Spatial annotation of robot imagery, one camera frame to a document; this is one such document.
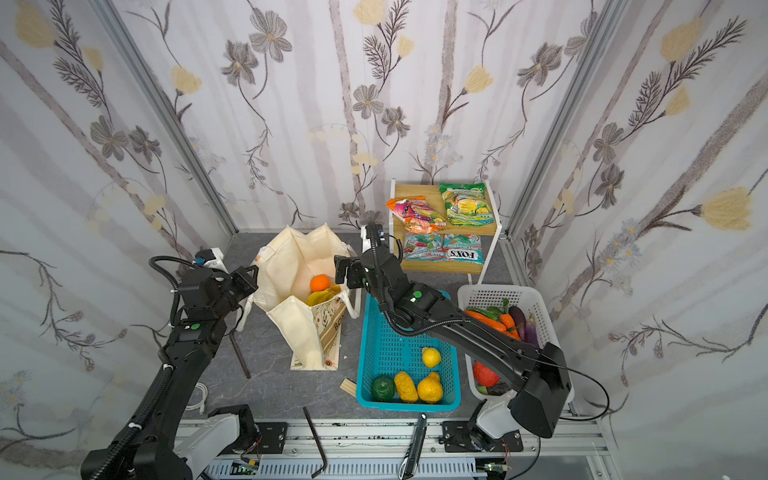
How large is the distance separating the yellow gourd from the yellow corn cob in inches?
0.7

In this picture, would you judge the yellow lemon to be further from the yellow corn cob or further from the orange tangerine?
the orange tangerine

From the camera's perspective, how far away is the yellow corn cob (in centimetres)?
79

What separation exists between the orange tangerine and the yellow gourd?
0.44 m
